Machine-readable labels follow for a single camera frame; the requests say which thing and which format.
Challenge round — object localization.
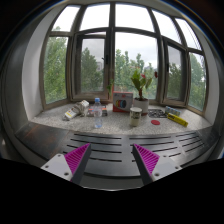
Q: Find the clear plastic water bottle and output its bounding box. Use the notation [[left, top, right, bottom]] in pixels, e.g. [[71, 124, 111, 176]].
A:
[[94, 98, 102, 128]]

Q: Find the potted plant in white pot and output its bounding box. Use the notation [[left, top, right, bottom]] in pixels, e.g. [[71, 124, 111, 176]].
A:
[[131, 70, 158, 115]]

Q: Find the yellow long box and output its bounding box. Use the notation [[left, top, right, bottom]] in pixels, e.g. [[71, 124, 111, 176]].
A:
[[167, 113, 188, 127]]

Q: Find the brown window frame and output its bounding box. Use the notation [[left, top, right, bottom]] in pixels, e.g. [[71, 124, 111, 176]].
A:
[[40, 0, 208, 115]]

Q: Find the light blue small box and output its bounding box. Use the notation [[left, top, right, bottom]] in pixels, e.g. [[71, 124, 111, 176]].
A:
[[165, 106, 181, 116]]

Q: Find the black patterned mat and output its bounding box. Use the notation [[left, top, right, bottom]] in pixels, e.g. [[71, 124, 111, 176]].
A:
[[148, 109, 167, 118]]

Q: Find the red round coaster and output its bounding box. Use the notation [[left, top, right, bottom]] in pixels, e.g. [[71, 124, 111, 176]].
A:
[[151, 120, 160, 125]]

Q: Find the white crumpled package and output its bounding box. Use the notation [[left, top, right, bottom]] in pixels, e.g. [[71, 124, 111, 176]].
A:
[[63, 100, 89, 120]]

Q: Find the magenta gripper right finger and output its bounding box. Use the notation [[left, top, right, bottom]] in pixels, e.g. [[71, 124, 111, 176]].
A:
[[132, 144, 181, 185]]

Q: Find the dark flat book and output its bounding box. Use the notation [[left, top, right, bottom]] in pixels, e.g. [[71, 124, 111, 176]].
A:
[[87, 105, 108, 117]]

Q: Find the dark slatted radiator cover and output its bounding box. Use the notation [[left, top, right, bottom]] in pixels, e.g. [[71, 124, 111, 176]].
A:
[[16, 122, 218, 178]]

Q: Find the cream ceramic mug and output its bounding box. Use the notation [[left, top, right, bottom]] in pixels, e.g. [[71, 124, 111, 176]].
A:
[[130, 107, 142, 126]]

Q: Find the red colourful box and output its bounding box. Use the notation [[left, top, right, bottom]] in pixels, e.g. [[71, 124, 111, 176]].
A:
[[113, 91, 133, 112]]

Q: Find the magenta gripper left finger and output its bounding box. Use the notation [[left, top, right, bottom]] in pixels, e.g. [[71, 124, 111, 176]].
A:
[[42, 143, 91, 185]]

